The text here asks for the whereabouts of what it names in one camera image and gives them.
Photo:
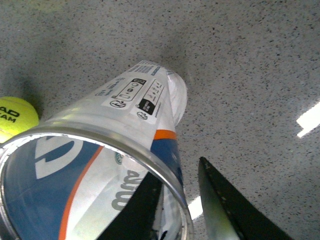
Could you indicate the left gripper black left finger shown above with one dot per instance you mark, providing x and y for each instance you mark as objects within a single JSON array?
[{"x": 136, "y": 220}]

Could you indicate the tennis ball at edge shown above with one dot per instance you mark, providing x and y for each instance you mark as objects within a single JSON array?
[{"x": 16, "y": 116}]

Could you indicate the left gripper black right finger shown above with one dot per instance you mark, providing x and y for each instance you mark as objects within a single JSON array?
[{"x": 227, "y": 213}]

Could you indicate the clear tennis ball can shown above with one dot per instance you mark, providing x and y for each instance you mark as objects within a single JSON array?
[{"x": 69, "y": 177}]

